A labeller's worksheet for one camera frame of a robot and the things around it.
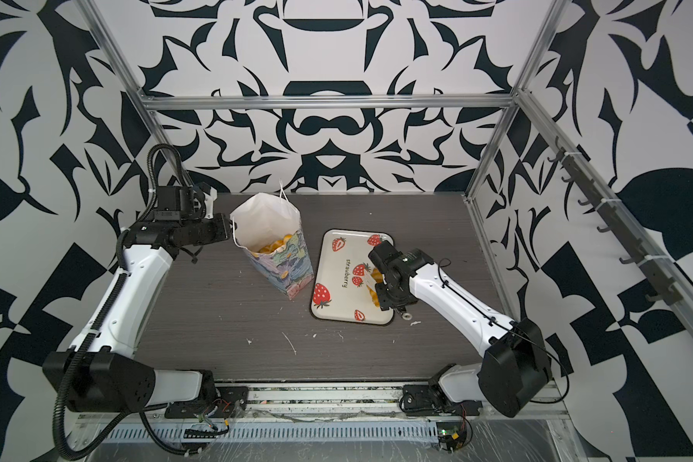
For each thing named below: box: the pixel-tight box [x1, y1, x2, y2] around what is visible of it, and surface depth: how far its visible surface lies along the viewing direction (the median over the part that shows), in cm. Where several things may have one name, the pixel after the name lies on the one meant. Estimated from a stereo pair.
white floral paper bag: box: [229, 179, 315, 301], surface depth 87 cm
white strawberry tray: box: [310, 229, 395, 326], surface depth 97 cm
